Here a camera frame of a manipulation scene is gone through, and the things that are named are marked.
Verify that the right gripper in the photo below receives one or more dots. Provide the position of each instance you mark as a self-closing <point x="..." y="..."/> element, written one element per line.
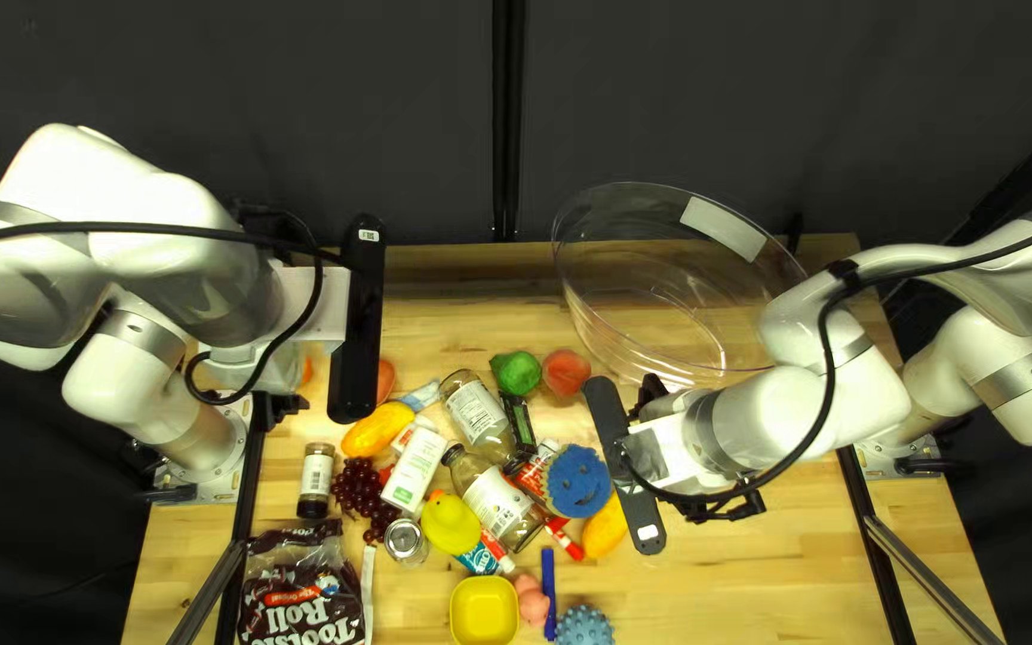
<point x="668" y="452"/>

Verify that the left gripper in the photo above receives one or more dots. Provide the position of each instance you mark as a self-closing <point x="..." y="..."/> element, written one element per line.
<point x="319" y="309"/>

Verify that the yellow orange toy mango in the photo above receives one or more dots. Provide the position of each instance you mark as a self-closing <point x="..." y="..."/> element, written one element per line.
<point x="606" y="528"/>

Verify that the round scalloped sponge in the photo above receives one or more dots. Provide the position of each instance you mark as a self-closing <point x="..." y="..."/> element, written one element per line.
<point x="579" y="479"/>

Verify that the salmon pink bowl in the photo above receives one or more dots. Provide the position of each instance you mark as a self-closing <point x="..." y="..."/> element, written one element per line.
<point x="385" y="381"/>

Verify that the peach toy fruit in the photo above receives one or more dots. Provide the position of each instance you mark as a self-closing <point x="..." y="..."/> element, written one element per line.
<point x="566" y="372"/>

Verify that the red and white spice jar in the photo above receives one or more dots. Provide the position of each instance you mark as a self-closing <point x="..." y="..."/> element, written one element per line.
<point x="532" y="475"/>

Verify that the blue spiky ball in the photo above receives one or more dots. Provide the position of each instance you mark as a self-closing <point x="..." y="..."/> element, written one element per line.
<point x="584" y="629"/>

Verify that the yellow bowl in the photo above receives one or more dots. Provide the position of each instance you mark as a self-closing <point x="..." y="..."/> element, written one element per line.
<point x="484" y="614"/>

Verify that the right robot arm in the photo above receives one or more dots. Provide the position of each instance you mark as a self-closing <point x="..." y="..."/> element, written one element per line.
<point x="776" y="412"/>

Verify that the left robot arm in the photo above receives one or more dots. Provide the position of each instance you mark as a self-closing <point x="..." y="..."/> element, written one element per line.
<point x="104" y="224"/>

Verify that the clear plastic bin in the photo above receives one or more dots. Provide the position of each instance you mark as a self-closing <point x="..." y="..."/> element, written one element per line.
<point x="659" y="296"/>

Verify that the red and white marker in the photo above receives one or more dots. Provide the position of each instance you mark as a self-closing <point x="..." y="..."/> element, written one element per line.
<point x="563" y="540"/>

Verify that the yellow bumpy toy fruit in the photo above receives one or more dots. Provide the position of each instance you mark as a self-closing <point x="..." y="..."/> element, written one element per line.
<point x="377" y="430"/>

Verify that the dark green rectangular device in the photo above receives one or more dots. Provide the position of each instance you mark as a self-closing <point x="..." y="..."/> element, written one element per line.
<point x="520" y="421"/>

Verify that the spice jar black cap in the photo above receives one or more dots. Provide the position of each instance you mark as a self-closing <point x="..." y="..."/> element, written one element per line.
<point x="315" y="479"/>

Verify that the blue and white packet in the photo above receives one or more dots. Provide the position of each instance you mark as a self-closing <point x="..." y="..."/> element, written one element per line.
<point x="422" y="395"/>

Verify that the white pill bottle red label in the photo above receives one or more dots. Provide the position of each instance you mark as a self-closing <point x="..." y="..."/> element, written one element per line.
<point x="408" y="436"/>

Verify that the blue marker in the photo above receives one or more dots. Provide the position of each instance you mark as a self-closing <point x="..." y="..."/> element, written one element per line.
<point x="549" y="582"/>

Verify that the green toy fruit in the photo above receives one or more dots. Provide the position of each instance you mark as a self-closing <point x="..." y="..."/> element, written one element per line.
<point x="516" y="374"/>

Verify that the dark red toy grapes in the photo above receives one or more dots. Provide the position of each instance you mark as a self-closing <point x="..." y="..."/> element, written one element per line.
<point x="357" y="488"/>

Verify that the clear bottle white label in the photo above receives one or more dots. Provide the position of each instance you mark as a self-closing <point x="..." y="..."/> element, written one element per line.
<point x="476" y="412"/>
<point x="494" y="502"/>

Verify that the white tube green print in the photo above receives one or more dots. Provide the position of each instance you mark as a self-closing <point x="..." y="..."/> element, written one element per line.
<point x="413" y="470"/>

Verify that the pink toy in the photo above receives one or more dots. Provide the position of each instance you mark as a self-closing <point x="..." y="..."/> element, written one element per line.
<point x="532" y="605"/>

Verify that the blue toothpaste tube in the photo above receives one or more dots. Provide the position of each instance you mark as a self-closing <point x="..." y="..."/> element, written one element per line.
<point x="480" y="560"/>

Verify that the yellow rubber duck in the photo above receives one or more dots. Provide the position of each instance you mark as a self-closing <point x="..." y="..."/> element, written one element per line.
<point x="449" y="527"/>

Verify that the silver tin can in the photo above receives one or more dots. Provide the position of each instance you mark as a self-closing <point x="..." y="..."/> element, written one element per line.
<point x="406" y="540"/>

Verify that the brown candy bag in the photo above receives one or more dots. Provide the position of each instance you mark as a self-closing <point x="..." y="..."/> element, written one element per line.
<point x="301" y="600"/>

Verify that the white paper strip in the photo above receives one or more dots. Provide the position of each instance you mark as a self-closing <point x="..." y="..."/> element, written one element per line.
<point x="368" y="591"/>

